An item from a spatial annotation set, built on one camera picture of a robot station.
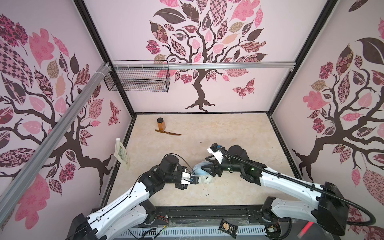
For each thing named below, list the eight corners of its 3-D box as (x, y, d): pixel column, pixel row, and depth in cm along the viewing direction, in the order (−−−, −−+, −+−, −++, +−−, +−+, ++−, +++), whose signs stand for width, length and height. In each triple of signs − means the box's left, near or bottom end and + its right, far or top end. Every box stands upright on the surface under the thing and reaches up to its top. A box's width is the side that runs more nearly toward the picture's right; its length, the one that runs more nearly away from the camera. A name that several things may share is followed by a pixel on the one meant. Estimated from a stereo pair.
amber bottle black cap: (159, 130, 111) (156, 122, 103) (160, 126, 114) (157, 117, 106) (165, 130, 111) (162, 122, 103) (166, 126, 114) (163, 117, 106)
